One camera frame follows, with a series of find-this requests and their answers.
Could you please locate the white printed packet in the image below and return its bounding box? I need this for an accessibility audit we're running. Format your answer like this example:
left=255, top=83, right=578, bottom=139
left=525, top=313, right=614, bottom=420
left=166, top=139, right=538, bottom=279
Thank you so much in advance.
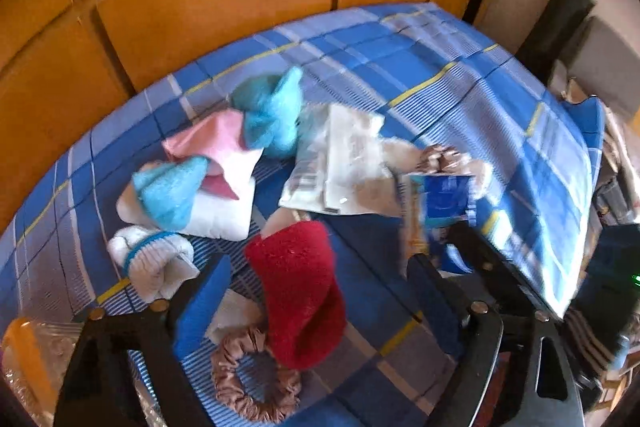
left=320, top=103, right=396, bottom=215
left=279, top=127, right=331, bottom=210

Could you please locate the red fuzzy sock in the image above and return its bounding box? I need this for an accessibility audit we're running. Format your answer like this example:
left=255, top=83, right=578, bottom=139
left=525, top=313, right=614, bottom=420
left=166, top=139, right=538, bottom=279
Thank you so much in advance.
left=244, top=222, right=347, bottom=370

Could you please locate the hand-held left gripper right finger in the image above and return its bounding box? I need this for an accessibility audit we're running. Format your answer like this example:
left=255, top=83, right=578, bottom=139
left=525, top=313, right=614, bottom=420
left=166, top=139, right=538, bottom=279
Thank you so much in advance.
left=405, top=254, right=586, bottom=427

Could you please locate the blue plush bear pink shirt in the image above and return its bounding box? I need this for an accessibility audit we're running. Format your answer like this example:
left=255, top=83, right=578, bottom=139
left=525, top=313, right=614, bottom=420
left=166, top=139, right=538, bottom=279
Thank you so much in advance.
left=131, top=66, right=305, bottom=230

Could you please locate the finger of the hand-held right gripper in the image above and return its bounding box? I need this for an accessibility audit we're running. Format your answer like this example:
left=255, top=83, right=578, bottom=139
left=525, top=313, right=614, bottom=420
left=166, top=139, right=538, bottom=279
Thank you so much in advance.
left=446, top=222, right=567, bottom=319

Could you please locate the orange plastic object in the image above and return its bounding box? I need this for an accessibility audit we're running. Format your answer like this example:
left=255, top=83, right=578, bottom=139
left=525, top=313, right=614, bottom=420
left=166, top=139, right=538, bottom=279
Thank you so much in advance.
left=0, top=317, right=58, bottom=413

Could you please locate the white folded pad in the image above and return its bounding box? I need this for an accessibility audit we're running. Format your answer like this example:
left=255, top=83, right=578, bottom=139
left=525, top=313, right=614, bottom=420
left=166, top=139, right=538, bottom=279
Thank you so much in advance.
left=116, top=147, right=258, bottom=242

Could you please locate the brown satin scrunchie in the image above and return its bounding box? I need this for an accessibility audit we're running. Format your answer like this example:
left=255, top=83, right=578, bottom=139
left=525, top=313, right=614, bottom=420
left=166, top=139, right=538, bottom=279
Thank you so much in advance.
left=210, top=327, right=303, bottom=424

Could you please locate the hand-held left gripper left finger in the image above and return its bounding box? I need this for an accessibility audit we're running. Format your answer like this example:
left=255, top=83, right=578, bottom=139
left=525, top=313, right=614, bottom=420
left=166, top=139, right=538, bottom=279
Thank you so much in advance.
left=52, top=254, right=233, bottom=427

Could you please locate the black chair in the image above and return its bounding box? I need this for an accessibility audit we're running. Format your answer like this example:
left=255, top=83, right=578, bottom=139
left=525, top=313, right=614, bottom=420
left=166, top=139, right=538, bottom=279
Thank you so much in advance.
left=515, top=0, right=598, bottom=82

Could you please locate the blue packet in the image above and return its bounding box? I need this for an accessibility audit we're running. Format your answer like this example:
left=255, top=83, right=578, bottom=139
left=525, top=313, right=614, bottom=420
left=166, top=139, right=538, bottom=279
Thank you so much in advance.
left=400, top=172, right=478, bottom=278

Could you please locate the white sock blue stripe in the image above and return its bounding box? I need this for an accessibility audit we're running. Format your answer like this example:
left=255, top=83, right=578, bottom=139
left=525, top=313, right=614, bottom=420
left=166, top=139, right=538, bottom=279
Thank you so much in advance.
left=106, top=227, right=201, bottom=305

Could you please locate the dark striped cloth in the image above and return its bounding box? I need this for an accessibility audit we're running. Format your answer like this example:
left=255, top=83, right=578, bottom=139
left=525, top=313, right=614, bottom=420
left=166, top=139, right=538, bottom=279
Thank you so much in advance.
left=567, top=311, right=628, bottom=370

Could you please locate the blue plaid bed sheet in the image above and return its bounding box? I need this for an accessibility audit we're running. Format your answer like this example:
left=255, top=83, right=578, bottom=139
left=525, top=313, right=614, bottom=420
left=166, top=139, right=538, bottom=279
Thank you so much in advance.
left=0, top=2, right=608, bottom=427

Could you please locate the grey chair back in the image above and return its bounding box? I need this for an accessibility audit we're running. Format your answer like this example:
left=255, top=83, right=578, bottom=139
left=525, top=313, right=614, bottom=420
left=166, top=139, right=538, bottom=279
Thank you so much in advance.
left=570, top=14, right=640, bottom=128

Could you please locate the small white cloth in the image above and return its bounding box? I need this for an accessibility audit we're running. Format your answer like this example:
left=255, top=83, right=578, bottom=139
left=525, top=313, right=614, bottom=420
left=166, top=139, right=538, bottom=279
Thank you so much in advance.
left=205, top=289, right=266, bottom=345

